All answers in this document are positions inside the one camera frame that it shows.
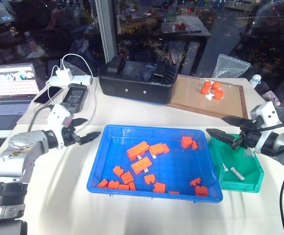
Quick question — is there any green plastic bin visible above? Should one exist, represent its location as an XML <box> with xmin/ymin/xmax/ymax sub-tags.
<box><xmin>207</xmin><ymin>133</ymin><xmax>265</xmax><ymax>194</ymax></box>

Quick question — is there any white power strip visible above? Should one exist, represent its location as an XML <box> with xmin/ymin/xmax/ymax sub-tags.
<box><xmin>49</xmin><ymin>75</ymin><xmax>94</xmax><ymax>87</ymax></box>

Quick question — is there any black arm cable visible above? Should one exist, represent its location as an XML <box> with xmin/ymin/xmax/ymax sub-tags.
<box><xmin>28</xmin><ymin>104</ymin><xmax>55</xmax><ymax>133</ymax></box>
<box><xmin>260</xmin><ymin>121</ymin><xmax>284</xmax><ymax>133</ymax></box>

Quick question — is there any pale purple soft object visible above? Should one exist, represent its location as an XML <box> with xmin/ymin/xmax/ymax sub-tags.
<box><xmin>261</xmin><ymin>81</ymin><xmax>281</xmax><ymax>106</ymax></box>

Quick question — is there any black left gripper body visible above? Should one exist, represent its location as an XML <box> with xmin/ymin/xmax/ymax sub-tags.
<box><xmin>61</xmin><ymin>126</ymin><xmax>82</xmax><ymax>148</ymax></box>

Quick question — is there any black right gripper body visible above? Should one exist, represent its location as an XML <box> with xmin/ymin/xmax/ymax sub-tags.
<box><xmin>232</xmin><ymin>118</ymin><xmax>262</xmax><ymax>150</ymax></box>

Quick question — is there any black storage case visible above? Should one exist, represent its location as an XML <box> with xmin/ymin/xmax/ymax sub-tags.
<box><xmin>98</xmin><ymin>55</ymin><xmax>179</xmax><ymax>105</ymax></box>

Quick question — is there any black smartphone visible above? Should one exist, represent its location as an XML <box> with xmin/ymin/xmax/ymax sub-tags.
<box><xmin>33</xmin><ymin>86</ymin><xmax>64</xmax><ymax>105</ymax></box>

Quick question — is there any round orange block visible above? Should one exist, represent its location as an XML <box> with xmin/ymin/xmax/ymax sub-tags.
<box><xmin>180</xmin><ymin>136</ymin><xmax>194</xmax><ymax>149</ymax></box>

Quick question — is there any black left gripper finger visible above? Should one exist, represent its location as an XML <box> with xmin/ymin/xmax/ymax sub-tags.
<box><xmin>71</xmin><ymin>117</ymin><xmax>89</xmax><ymax>128</ymax></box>
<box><xmin>79</xmin><ymin>131</ymin><xmax>101</xmax><ymax>145</ymax></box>

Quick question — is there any square orange block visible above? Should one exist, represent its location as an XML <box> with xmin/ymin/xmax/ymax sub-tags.
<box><xmin>120</xmin><ymin>171</ymin><xmax>135</xmax><ymax>185</ymax></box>

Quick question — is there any white charger plug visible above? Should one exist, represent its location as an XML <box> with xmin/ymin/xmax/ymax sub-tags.
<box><xmin>55</xmin><ymin>69</ymin><xmax>74</xmax><ymax>80</ymax></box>

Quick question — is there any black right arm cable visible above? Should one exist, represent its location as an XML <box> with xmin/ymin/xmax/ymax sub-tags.
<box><xmin>260</xmin><ymin>121</ymin><xmax>284</xmax><ymax>133</ymax></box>

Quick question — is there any long orange block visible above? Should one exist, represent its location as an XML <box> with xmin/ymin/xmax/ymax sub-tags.
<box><xmin>130</xmin><ymin>156</ymin><xmax>153</xmax><ymax>175</ymax></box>
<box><xmin>126</xmin><ymin>141</ymin><xmax>150</xmax><ymax>162</ymax></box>
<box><xmin>149</xmin><ymin>142</ymin><xmax>170</xmax><ymax>156</ymax></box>

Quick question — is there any grey window frame post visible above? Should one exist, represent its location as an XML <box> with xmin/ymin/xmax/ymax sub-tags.
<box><xmin>94</xmin><ymin>0</ymin><xmax>118</xmax><ymax>65</ymax></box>

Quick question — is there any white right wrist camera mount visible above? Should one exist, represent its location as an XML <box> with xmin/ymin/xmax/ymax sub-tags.
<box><xmin>249</xmin><ymin>101</ymin><xmax>280</xmax><ymax>155</ymax></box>

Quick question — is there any white charging cable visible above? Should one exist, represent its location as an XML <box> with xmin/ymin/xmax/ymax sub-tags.
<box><xmin>46</xmin><ymin>53</ymin><xmax>97</xmax><ymax>128</ymax></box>

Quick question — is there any blue plastic tray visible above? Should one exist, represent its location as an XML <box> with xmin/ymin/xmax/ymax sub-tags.
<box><xmin>86</xmin><ymin>124</ymin><xmax>224</xmax><ymax>204</ymax></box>

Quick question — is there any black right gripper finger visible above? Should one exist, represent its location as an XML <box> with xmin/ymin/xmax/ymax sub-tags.
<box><xmin>206</xmin><ymin>128</ymin><xmax>242</xmax><ymax>148</ymax></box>
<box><xmin>221</xmin><ymin>116</ymin><xmax>243</xmax><ymax>127</ymax></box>

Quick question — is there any clear zip bag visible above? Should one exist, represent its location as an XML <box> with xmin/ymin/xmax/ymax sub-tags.
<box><xmin>211</xmin><ymin>53</ymin><xmax>252</xmax><ymax>79</ymax></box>

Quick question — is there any black power adapter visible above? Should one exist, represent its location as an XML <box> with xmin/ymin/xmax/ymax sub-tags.
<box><xmin>59</xmin><ymin>83</ymin><xmax>89</xmax><ymax>114</ymax></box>

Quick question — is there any open laptop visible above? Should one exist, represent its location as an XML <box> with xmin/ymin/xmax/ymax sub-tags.
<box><xmin>0</xmin><ymin>63</ymin><xmax>41</xmax><ymax>139</ymax></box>

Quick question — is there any brown framed board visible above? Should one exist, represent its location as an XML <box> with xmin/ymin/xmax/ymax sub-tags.
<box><xmin>166</xmin><ymin>74</ymin><xmax>248</xmax><ymax>120</ymax></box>

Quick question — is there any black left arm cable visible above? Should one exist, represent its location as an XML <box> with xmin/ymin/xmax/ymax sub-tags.
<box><xmin>28</xmin><ymin>104</ymin><xmax>55</xmax><ymax>133</ymax></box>

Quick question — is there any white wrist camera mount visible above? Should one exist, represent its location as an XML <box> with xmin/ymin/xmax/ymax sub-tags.
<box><xmin>249</xmin><ymin>101</ymin><xmax>280</xmax><ymax>155</ymax></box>
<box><xmin>47</xmin><ymin>104</ymin><xmax>73</xmax><ymax>150</ymax></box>

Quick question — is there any small white bottle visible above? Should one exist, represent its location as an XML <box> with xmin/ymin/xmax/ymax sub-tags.
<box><xmin>250</xmin><ymin>73</ymin><xmax>262</xmax><ymax>89</ymax></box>

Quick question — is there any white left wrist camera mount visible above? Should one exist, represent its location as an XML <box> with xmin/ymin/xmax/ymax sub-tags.
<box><xmin>47</xmin><ymin>104</ymin><xmax>73</xmax><ymax>150</ymax></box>

